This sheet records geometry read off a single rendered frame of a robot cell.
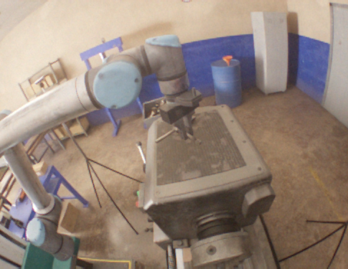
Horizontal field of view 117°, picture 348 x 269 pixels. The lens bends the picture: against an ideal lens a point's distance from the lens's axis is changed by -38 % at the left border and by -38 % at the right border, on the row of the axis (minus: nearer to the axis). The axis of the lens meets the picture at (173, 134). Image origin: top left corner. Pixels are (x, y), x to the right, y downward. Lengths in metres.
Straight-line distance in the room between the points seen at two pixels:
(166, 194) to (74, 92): 0.44
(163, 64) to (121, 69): 0.17
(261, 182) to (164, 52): 0.53
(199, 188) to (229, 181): 0.11
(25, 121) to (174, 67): 0.40
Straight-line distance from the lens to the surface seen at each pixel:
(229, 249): 0.63
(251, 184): 0.62
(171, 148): 0.76
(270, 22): 3.73
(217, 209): 0.70
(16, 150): 0.81
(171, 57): 0.45
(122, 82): 0.31
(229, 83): 3.29
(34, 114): 0.42
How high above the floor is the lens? 1.83
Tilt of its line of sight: 37 degrees down
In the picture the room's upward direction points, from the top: 17 degrees counter-clockwise
